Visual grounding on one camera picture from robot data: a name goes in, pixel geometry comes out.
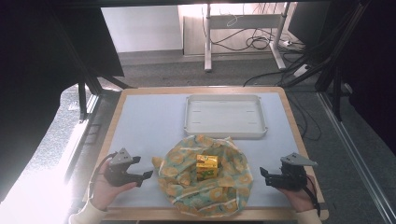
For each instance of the person's left hand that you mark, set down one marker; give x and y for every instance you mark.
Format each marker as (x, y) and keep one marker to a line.
(104, 191)

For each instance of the white power strip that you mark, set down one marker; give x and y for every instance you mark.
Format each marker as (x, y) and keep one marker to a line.
(301, 70)

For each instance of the yellow drink carton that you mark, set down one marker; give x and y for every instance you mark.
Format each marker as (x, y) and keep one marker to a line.
(206, 166)

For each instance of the pale blue table mat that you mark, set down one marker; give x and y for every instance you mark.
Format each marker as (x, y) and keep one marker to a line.
(149, 124)

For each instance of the white plastic tray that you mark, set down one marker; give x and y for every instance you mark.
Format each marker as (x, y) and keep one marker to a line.
(224, 116)

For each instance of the dark curtain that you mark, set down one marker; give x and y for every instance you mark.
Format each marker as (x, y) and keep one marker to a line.
(376, 68)
(31, 93)

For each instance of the green yellow patterned cloth bag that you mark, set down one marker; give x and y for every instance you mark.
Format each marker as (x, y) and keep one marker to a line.
(186, 189)

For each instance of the black metal stand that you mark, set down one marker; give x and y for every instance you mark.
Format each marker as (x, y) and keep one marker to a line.
(337, 56)
(82, 102)

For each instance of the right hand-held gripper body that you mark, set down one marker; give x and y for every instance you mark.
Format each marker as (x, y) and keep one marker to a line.
(292, 177)

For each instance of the white board panel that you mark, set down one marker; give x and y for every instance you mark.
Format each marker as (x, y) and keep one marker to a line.
(143, 28)

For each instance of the person's right hand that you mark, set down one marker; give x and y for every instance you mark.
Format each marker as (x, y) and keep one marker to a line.
(298, 199)

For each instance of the aluminium floor rail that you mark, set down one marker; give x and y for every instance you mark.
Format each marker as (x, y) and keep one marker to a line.
(358, 161)

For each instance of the white desk frame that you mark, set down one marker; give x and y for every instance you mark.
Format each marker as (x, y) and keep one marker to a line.
(243, 21)

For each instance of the black monitor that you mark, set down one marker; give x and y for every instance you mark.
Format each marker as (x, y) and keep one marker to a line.
(308, 25)

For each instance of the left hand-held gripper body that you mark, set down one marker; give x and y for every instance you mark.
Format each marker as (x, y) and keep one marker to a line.
(120, 171)

